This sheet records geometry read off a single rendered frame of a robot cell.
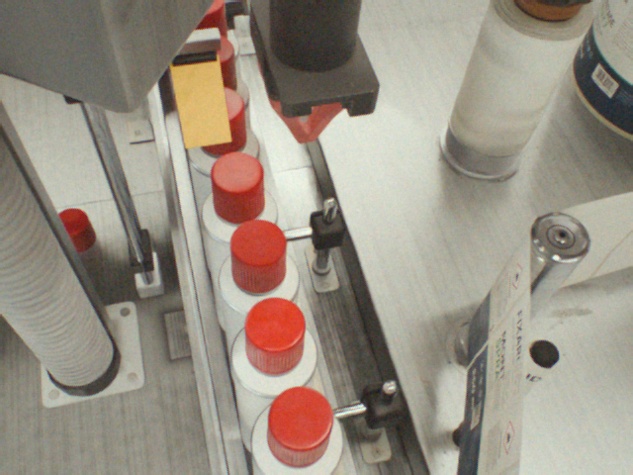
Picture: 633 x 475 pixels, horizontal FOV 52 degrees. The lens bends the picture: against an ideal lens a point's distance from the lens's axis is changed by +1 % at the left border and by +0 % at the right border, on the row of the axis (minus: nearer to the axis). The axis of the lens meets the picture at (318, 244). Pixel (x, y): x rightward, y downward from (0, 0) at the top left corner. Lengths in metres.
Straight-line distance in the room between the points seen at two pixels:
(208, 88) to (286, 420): 0.21
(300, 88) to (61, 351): 0.22
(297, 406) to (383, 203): 0.35
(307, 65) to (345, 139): 0.28
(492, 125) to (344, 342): 0.25
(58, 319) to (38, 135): 0.53
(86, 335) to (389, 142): 0.46
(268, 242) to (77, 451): 0.31
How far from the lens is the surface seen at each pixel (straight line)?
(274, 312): 0.35
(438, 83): 0.77
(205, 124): 0.42
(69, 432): 0.61
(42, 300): 0.26
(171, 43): 0.16
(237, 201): 0.40
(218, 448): 0.54
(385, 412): 0.51
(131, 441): 0.60
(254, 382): 0.38
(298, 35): 0.41
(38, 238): 0.24
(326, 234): 0.57
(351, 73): 0.43
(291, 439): 0.32
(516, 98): 0.61
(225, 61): 0.46
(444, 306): 0.60
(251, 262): 0.36
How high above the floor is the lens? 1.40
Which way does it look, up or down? 58 degrees down
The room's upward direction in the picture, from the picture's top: 7 degrees clockwise
